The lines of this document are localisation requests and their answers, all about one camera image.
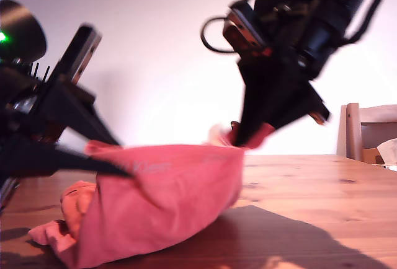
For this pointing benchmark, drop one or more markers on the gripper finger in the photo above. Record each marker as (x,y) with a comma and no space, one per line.
(80,114)
(297,104)
(46,160)
(263,95)

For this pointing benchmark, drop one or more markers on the wooden chair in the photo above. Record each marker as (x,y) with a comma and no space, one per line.
(352,132)

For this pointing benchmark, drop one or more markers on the red underwear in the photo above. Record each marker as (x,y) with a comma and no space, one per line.
(155,194)

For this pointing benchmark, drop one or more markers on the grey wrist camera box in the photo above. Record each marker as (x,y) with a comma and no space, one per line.
(83,55)
(245,24)

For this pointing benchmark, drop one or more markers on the orange cardboard box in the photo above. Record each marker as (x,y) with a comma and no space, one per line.
(369,155)

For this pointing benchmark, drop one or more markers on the black chopstick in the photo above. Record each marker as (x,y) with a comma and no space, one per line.
(36,70)
(47,73)

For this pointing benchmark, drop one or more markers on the white tissue paper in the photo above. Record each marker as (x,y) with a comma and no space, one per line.
(389,151)

